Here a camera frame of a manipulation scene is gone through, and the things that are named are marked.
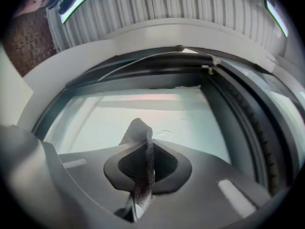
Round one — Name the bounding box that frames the black framed glass window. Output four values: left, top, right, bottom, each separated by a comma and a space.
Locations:
32, 45, 305, 197

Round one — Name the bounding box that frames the frosted window glass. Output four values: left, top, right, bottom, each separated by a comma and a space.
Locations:
44, 89, 233, 166

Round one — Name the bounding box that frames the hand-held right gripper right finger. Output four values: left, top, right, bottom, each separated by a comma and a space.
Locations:
137, 139, 273, 229

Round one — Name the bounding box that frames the white frame clip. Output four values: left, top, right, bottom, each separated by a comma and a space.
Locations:
201, 55, 221, 75

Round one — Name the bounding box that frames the grey cloth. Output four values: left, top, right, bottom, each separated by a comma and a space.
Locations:
118, 117, 157, 212

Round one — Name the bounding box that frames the ceiling strip light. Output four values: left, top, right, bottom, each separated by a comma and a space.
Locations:
59, 0, 106, 25
264, 0, 289, 38

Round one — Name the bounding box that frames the narrow clear window pane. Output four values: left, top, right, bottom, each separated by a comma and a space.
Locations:
238, 63, 305, 138

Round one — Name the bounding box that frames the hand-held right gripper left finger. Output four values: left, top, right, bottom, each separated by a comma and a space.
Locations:
41, 139, 147, 229

